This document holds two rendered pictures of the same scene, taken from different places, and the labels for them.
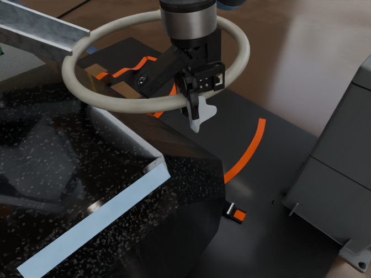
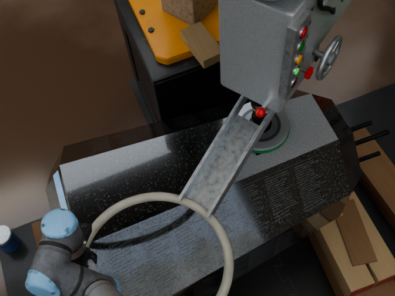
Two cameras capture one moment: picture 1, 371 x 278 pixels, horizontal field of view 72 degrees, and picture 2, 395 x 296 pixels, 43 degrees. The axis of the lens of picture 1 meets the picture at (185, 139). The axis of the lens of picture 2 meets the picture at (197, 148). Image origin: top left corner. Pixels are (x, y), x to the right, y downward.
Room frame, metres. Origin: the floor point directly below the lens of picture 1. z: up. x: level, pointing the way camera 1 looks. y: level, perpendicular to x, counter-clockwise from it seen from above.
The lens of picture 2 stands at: (1.03, -0.27, 2.44)
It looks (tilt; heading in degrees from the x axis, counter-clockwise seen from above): 60 degrees down; 119
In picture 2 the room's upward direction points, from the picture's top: 6 degrees counter-clockwise
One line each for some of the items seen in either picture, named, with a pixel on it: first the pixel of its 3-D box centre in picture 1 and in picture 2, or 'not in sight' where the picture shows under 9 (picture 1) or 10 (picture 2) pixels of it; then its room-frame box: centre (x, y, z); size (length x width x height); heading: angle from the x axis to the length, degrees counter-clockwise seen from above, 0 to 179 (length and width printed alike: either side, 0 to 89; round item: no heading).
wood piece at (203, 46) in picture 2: not in sight; (201, 44); (0.38, 1.03, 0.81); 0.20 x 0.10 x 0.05; 144
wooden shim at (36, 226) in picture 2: not in sight; (46, 241); (-0.15, 0.17, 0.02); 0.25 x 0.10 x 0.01; 136
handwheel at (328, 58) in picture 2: not in sight; (318, 53); (0.89, 0.81, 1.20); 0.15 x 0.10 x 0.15; 80
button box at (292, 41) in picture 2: not in sight; (293, 56); (0.85, 0.63, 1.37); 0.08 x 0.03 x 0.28; 80
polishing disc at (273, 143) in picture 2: not in sight; (260, 124); (0.75, 0.72, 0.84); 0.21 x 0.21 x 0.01
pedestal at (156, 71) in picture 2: not in sight; (196, 64); (0.23, 1.24, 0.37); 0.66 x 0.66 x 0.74; 46
